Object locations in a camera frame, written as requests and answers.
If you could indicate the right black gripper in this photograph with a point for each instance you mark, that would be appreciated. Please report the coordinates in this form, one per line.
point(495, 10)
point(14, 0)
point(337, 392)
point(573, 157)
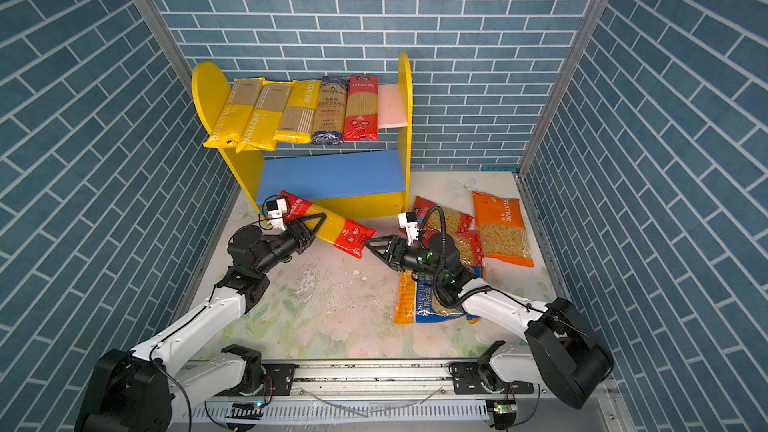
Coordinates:
point(396, 258)

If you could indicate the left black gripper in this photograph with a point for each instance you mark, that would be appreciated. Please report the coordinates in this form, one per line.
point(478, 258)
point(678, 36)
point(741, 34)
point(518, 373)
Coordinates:
point(297, 235)

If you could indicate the red spaghetti bag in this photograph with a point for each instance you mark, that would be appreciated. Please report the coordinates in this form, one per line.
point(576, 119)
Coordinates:
point(344, 234)
point(361, 114)

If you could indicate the blue orange shell pasta bag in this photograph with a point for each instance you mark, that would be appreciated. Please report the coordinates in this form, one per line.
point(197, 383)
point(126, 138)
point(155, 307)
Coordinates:
point(416, 305)

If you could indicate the yellow spaghetti bag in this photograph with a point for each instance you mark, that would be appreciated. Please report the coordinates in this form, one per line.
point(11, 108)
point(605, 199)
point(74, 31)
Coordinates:
point(237, 110)
point(265, 119)
point(298, 116)

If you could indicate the blue spaghetti bag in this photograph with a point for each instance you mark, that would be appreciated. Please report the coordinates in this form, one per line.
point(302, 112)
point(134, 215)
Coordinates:
point(328, 121)

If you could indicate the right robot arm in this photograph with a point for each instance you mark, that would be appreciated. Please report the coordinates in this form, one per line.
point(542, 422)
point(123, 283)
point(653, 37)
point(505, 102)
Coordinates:
point(571, 360)

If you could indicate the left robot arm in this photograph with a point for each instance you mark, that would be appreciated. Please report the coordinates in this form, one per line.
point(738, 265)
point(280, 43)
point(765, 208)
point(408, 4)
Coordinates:
point(186, 330)

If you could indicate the yellow shelf with coloured boards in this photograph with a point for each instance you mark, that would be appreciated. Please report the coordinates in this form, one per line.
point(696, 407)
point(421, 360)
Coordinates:
point(356, 184)

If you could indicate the red macaroni bag upper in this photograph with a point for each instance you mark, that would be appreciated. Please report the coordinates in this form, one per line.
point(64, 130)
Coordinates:
point(456, 221)

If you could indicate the red macaroni bag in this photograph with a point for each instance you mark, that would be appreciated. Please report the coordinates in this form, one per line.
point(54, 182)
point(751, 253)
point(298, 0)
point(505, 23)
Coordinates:
point(456, 221)
point(465, 247)

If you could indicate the red macaroni bag lower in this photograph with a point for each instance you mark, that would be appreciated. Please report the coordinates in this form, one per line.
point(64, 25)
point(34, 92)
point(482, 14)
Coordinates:
point(465, 247)

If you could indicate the orange macaroni bag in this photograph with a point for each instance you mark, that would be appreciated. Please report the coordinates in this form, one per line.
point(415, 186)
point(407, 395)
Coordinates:
point(502, 230)

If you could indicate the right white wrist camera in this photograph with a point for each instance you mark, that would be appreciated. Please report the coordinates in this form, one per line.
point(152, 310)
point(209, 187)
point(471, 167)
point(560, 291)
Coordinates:
point(409, 223)

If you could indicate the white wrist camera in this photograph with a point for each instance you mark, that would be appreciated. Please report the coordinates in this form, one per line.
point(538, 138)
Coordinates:
point(275, 211)
point(409, 223)

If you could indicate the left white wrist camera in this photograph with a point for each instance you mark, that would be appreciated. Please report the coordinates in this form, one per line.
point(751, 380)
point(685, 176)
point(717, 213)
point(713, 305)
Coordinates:
point(275, 211)

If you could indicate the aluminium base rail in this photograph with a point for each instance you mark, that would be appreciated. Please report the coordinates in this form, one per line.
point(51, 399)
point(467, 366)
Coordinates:
point(491, 385)

